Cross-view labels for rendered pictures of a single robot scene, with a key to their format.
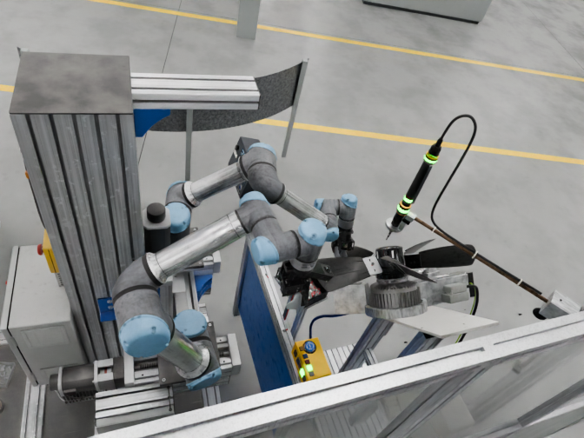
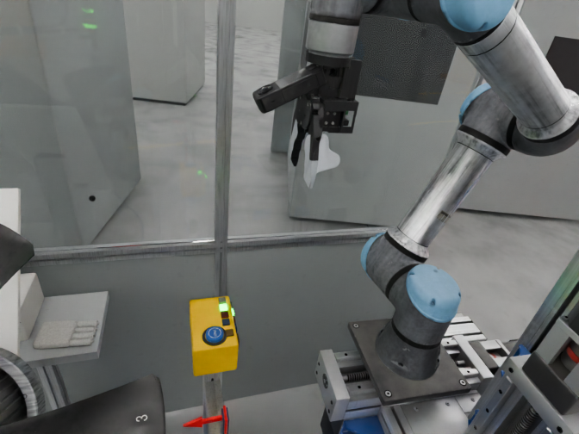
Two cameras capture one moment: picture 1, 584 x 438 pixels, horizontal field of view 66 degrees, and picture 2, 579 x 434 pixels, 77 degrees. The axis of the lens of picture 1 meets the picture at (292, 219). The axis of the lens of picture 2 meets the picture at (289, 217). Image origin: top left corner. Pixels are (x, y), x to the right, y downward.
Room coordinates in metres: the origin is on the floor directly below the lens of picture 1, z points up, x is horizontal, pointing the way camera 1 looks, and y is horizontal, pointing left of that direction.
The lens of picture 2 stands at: (1.41, 0.02, 1.75)
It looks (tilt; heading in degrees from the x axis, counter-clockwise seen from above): 31 degrees down; 190
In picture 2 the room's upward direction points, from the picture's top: 8 degrees clockwise
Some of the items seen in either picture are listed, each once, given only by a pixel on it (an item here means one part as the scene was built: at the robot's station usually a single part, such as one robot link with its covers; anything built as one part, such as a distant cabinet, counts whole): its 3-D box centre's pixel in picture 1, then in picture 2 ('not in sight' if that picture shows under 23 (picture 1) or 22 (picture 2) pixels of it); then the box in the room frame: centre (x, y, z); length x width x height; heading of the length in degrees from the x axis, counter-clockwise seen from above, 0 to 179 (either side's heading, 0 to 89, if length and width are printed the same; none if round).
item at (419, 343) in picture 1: (384, 387); not in sight; (1.06, -0.68, 0.57); 0.09 x 0.04 x 1.15; 120
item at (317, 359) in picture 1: (310, 363); (212, 335); (0.84, -0.23, 1.02); 0.16 x 0.10 x 0.11; 30
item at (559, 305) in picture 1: (561, 310); not in sight; (1.01, -0.96, 1.54); 0.10 x 0.07 x 0.08; 65
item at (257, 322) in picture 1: (262, 340); not in sight; (1.18, -0.03, 0.45); 0.82 x 0.01 x 0.66; 30
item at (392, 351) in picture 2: not in sight; (412, 338); (0.74, 0.24, 1.09); 0.15 x 0.15 x 0.10
